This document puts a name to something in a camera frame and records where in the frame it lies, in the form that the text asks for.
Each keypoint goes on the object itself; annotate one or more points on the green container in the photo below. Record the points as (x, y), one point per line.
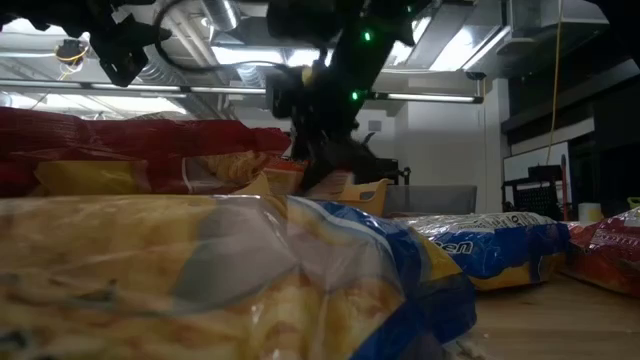
(634, 202)

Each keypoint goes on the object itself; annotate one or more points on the blue Maruchan noodle packet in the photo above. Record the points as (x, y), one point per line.
(175, 280)
(500, 250)

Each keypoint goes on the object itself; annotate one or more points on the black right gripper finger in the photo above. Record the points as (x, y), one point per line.
(312, 160)
(357, 160)

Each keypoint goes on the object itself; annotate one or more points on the silver air duct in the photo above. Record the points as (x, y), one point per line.
(220, 15)

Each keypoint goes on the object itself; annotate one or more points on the grey-brown plastic bin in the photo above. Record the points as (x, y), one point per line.
(430, 200)

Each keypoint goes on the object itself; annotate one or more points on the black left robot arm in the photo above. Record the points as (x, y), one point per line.
(50, 12)

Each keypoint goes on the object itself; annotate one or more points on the black crate rack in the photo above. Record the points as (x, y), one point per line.
(537, 200)

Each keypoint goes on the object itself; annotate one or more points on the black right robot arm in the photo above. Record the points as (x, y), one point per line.
(350, 50)

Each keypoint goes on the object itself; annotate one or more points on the whiteboard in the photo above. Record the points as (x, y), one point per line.
(520, 165)

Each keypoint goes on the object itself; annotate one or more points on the white roll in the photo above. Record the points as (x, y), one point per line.
(590, 212)

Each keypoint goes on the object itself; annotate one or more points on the yellow-orange plastic bin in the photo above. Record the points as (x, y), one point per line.
(367, 197)

